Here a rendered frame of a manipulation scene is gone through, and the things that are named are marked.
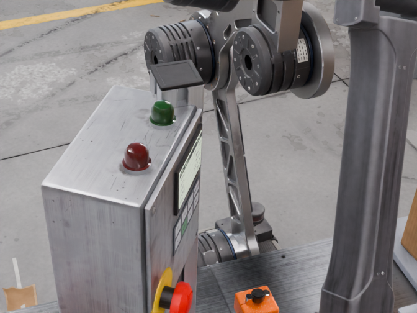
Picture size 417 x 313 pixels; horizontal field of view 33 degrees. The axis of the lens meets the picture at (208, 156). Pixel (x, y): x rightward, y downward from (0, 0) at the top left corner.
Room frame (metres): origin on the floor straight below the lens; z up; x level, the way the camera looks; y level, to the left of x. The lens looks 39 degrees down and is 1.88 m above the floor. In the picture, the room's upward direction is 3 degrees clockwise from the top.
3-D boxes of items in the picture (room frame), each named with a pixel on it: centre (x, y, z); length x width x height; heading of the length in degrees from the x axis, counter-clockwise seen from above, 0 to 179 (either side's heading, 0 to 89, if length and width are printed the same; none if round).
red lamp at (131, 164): (0.49, 0.06, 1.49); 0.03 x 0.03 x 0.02
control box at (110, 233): (0.53, 0.08, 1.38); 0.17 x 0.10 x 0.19; 165
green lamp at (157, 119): (0.56, 0.05, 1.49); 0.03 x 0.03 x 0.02
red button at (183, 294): (0.46, 0.03, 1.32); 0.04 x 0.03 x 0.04; 165
